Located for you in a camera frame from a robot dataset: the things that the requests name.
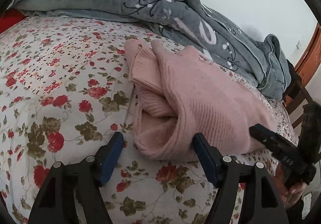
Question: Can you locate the person's right hand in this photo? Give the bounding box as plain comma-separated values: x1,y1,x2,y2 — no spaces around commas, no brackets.
274,161,306,209

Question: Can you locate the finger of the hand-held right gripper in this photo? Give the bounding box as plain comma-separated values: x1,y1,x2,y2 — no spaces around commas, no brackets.
249,124,300,163

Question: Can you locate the grey printed blanket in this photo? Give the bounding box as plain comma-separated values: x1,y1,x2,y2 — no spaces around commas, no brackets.
10,0,293,99

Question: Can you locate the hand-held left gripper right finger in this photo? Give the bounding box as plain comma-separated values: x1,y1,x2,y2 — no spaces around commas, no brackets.
192,132,289,224

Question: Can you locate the orange wooden door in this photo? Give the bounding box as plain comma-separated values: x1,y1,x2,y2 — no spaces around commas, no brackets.
293,22,321,94

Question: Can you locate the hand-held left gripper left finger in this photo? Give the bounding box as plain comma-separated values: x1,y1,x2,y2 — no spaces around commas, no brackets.
28,132,125,224

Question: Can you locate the floral bed sheet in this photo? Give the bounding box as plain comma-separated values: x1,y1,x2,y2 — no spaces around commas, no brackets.
0,15,299,224

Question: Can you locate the red cloth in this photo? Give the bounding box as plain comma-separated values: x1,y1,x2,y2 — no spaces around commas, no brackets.
0,8,26,34

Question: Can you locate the pink knit sweater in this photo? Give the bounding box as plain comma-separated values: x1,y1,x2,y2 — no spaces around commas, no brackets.
124,39,277,162

